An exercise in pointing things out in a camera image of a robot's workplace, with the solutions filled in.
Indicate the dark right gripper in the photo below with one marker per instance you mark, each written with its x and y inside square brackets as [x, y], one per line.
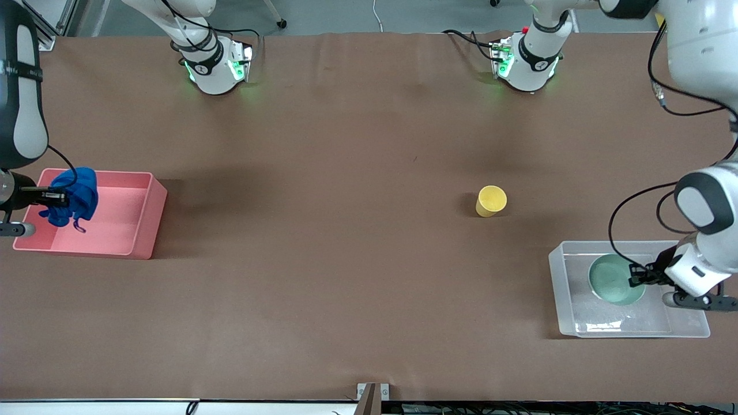
[29, 196]

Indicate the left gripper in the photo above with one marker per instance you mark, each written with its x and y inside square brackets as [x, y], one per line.
[653, 274]

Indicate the blue glove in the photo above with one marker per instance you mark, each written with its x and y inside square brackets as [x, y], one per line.
[83, 193]

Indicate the mint green bowl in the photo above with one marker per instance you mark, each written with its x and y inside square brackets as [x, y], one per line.
[611, 279]

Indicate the yellow plastic cup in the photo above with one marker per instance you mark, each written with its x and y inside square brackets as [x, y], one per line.
[490, 202]

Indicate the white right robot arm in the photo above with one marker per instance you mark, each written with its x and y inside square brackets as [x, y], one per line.
[210, 75]

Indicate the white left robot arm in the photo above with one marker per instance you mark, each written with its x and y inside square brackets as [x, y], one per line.
[697, 52]

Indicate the clear plastic box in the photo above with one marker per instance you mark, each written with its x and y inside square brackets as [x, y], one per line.
[576, 300]

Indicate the pink plastic bin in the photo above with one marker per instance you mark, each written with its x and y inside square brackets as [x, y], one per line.
[115, 225]

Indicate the brown table cover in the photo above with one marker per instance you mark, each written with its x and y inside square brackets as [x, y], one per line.
[369, 259]

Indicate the black caster wheel leg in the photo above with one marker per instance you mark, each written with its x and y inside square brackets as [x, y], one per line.
[277, 17]

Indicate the aluminium frame profile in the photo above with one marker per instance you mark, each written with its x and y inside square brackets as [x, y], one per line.
[57, 17]

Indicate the metal table bracket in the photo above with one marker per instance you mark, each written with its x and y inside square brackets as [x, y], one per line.
[369, 395]

